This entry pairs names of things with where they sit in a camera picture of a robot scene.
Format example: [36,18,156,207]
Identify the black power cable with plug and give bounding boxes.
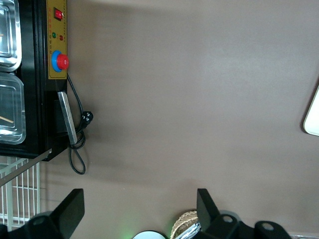
[65,73,94,175]

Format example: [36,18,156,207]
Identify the black sealing machine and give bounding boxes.
[0,0,69,163]

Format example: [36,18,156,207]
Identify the red emergency stop button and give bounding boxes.
[50,50,70,74]

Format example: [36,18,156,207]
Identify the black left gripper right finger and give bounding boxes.
[196,188,293,239]

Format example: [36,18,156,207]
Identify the silver machine handle bar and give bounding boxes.
[57,91,78,145]

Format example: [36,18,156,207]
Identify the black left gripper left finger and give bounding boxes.
[0,188,86,239]

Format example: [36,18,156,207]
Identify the stacked aluminium foil trays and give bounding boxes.
[177,221,201,239]

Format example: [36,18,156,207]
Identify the clear plastic food container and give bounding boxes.
[0,0,23,73]
[0,72,27,145]

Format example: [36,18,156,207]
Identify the white tray edge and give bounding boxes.
[302,83,319,137]

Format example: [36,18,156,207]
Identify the light woven wicker basket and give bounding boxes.
[169,210,200,239]

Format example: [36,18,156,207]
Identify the white wire basket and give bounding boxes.
[0,156,42,233]

